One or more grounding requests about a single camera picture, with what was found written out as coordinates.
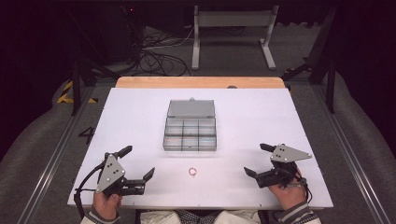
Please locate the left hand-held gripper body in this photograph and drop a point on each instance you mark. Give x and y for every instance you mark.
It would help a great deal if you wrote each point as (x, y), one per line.
(109, 174)

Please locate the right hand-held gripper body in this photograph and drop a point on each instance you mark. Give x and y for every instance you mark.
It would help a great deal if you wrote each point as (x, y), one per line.
(285, 169)

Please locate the person's right hand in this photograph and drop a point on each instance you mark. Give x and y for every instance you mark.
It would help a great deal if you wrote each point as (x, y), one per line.
(288, 195)

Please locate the person's left hand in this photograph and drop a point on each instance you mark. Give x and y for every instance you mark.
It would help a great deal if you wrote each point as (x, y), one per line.
(106, 203)

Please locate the white table board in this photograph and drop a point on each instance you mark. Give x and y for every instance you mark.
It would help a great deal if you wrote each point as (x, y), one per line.
(236, 130)

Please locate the clear plastic compartment box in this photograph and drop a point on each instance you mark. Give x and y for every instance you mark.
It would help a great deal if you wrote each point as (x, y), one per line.
(190, 126)

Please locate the person's torso clothing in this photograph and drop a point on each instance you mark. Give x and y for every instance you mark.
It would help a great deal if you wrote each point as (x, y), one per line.
(199, 217)

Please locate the yellow black floor tape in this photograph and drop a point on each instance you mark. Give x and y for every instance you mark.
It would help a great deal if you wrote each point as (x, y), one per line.
(69, 95)

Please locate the black metal stand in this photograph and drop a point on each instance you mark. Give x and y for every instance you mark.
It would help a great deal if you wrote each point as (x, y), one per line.
(77, 81)
(322, 59)

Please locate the white metal stand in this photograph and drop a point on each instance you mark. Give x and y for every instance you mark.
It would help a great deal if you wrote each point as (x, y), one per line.
(233, 19)

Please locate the aluminium floor rail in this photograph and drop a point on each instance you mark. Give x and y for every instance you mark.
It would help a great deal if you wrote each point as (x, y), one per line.
(53, 155)
(348, 155)

